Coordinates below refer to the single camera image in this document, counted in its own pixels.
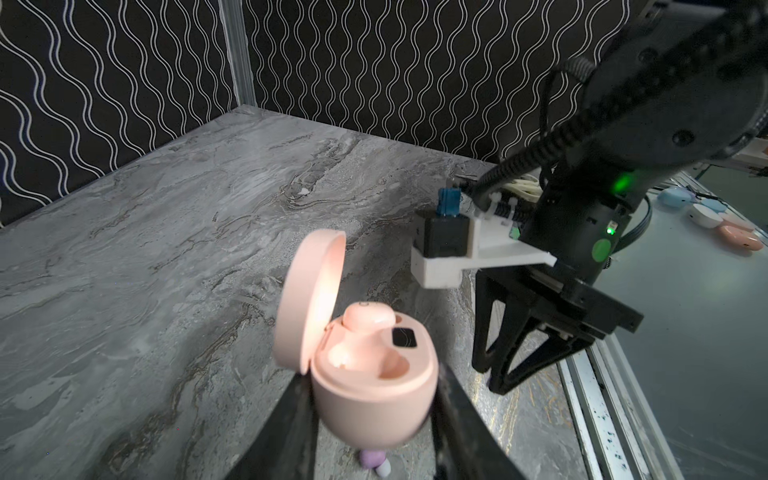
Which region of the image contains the aluminium corner post right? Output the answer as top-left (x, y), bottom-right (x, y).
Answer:
top-left (219, 0), bottom-right (258, 107)

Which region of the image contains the black corrugated cable right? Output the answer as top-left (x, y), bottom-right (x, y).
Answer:
top-left (470, 0), bottom-right (768, 211)

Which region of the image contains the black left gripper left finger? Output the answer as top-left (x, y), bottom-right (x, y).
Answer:
top-left (226, 374), bottom-right (319, 480)

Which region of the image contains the pink earbud charging case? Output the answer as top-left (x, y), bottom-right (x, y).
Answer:
top-left (273, 229), bottom-right (439, 450)

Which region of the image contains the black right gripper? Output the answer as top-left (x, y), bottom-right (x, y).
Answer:
top-left (472, 265), bottom-right (644, 395)

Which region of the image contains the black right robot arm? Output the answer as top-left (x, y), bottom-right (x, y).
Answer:
top-left (469, 1), bottom-right (767, 395)

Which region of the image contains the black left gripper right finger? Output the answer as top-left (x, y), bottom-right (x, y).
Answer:
top-left (430, 363), bottom-right (525, 480)

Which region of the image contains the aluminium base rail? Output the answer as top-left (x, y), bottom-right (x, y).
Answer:
top-left (557, 335), bottom-right (683, 479)

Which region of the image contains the spare earbud cases pile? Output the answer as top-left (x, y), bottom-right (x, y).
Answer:
top-left (657, 187), bottom-right (765, 252)

